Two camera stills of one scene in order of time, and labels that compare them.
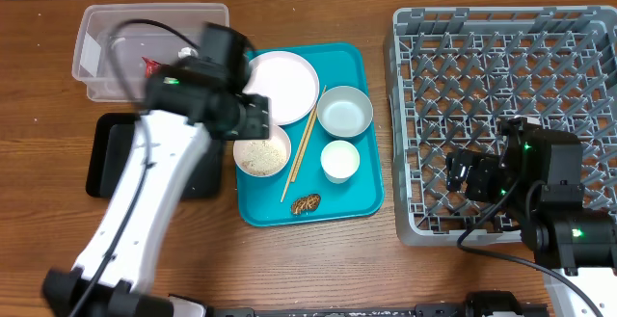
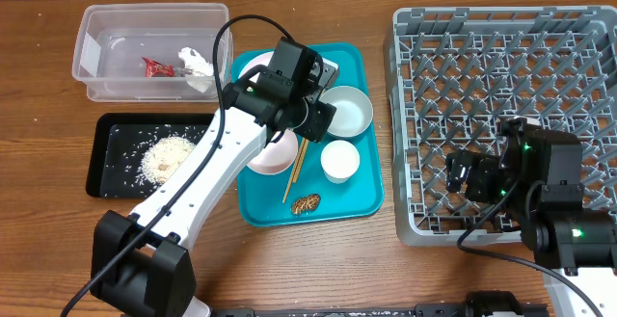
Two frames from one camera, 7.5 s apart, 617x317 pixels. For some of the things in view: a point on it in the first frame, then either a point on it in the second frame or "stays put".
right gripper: [480, 164] stays put
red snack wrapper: [149, 66] stays put
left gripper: [254, 120] → [317, 99]
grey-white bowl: [344, 112] stays put
